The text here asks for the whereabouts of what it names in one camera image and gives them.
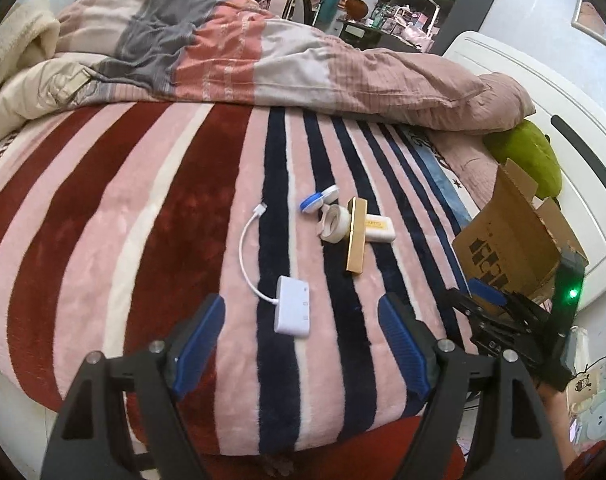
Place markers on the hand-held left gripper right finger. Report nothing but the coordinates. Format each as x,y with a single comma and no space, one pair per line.
403,350

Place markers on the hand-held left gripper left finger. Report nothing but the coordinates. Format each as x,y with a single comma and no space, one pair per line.
203,342

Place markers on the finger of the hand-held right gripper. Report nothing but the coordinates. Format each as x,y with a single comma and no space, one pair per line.
485,291
460,305

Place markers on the brown cardboard box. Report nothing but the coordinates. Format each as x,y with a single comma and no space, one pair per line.
508,240

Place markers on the cream eraser with yellow label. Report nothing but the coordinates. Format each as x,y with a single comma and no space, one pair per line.
380,228

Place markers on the long gold box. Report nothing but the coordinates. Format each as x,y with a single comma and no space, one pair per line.
356,240

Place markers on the white tape roll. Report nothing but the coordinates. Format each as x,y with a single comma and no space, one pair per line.
333,225

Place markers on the blue and white lens case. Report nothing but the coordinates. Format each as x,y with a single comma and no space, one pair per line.
313,201

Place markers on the person's right forearm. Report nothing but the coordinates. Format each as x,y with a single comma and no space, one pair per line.
555,420

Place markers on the pastel printed cloth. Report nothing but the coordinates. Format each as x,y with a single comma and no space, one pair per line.
593,405

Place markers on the striped plush blanket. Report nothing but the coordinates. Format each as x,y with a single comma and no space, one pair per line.
148,260

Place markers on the red cloth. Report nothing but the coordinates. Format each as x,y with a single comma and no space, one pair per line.
383,452

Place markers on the green plush pillow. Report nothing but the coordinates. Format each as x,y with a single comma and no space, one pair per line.
528,155

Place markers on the white headboard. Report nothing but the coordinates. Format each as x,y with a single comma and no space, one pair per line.
573,120

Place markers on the white desk lamp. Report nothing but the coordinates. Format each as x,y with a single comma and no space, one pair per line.
431,7

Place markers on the pink and grey patchwork quilt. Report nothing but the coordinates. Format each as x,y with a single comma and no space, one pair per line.
293,55

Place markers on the brown plush toy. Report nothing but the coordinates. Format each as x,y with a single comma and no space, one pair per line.
355,7

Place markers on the cream fleece blanket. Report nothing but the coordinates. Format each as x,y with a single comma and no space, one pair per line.
18,75

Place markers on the framed wall picture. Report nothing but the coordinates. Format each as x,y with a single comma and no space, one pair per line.
593,17

